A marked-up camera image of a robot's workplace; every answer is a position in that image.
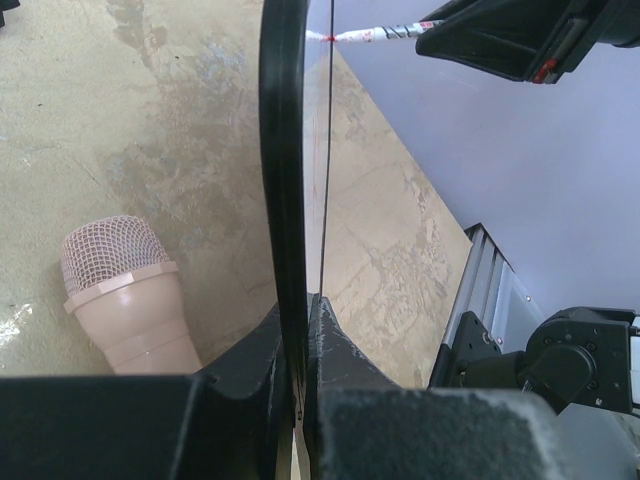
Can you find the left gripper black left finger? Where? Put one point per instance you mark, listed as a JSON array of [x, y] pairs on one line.
[[230, 420]]

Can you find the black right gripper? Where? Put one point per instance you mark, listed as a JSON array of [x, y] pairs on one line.
[[534, 41]]

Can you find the red capped whiteboard marker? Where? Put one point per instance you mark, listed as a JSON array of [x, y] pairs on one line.
[[379, 33]]

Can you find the white whiteboard black frame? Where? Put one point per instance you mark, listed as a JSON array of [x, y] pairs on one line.
[[295, 109]]

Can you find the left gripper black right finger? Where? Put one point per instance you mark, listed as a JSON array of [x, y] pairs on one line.
[[359, 424]]

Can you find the pink toy microphone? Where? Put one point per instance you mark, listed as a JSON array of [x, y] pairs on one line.
[[126, 294]]

